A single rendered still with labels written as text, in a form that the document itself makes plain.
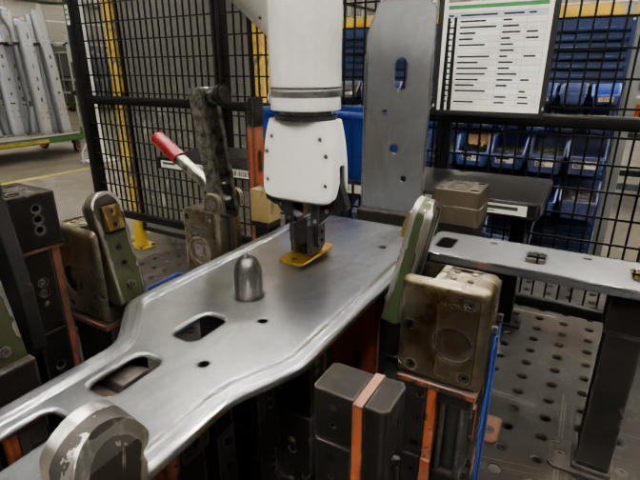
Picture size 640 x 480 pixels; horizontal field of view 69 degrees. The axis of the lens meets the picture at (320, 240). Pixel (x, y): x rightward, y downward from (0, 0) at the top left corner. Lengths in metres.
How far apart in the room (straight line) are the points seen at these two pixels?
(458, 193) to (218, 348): 0.47
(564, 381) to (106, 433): 0.87
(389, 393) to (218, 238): 0.37
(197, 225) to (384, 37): 0.42
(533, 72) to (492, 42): 0.10
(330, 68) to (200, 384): 0.35
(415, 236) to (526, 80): 0.63
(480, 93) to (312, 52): 0.58
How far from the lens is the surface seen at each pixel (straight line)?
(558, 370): 1.03
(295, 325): 0.47
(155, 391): 0.40
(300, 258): 0.60
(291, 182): 0.57
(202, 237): 0.69
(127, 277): 0.58
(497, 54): 1.06
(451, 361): 0.51
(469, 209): 0.77
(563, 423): 0.90
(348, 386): 0.41
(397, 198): 0.84
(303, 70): 0.54
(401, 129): 0.81
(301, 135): 0.55
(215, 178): 0.66
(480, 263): 0.65
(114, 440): 0.22
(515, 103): 1.05
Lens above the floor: 1.24
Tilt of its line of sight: 20 degrees down
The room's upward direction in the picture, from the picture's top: straight up
